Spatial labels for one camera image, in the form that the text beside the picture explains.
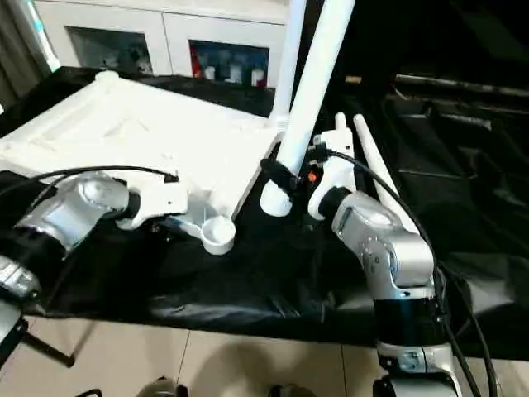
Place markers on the white plastic table leg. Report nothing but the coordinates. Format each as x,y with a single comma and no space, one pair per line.
289,58
340,122
318,83
380,165

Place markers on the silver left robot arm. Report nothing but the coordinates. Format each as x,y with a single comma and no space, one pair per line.
58,223

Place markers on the black mat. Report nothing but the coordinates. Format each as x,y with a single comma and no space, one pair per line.
273,273

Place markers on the small gold tag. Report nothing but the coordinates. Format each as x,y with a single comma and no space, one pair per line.
354,80

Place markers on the white plastic table top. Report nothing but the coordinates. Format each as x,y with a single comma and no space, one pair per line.
124,132

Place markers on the grey left robot foot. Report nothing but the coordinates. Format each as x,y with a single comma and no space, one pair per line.
161,388

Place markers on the grey robot foot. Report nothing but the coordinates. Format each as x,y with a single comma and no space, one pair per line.
291,390
161,388

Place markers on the black metal bar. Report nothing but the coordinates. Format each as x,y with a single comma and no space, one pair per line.
463,85

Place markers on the black metal stand leg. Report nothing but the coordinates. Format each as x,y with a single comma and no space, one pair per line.
37,347

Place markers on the white cabinet with glass doors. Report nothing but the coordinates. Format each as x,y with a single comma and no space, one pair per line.
157,29

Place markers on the grey right robot foot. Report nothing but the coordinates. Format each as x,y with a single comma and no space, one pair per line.
291,390

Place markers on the grey curtain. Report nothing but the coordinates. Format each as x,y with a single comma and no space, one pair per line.
21,45

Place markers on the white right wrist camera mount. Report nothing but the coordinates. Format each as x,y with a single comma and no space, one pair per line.
335,169

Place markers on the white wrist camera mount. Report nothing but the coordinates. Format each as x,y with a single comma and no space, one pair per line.
335,169
157,198

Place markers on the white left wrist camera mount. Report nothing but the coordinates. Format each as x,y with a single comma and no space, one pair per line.
157,198

